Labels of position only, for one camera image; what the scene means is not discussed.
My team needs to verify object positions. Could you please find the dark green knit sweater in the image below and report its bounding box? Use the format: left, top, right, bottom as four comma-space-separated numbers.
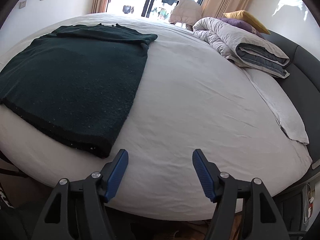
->
1, 24, 157, 159

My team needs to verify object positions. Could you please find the white charger cable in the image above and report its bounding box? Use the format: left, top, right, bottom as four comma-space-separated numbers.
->
303, 182, 315, 225

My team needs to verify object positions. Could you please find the flat white pillowcase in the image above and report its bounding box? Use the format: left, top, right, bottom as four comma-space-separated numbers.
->
244, 68, 309, 145

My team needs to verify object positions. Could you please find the yellow pillow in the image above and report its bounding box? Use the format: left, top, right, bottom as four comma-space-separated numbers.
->
223, 10, 271, 35

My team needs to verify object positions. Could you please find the white bed sheet mattress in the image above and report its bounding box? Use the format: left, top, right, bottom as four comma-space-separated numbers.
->
1, 13, 312, 221

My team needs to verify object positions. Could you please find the beige puffer vest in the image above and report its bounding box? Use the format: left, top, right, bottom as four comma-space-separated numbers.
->
169, 0, 202, 26

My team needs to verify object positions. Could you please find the white wall socket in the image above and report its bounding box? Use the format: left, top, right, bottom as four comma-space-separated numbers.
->
19, 0, 27, 9

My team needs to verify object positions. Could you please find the folded grey white duvet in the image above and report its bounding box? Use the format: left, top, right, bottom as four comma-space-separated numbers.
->
193, 17, 290, 79

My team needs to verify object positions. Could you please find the dark grey upholstered headboard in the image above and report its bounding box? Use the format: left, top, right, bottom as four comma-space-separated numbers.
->
263, 31, 320, 188

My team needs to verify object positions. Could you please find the purple pillow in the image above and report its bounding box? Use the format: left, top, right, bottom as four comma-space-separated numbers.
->
218, 18, 264, 38

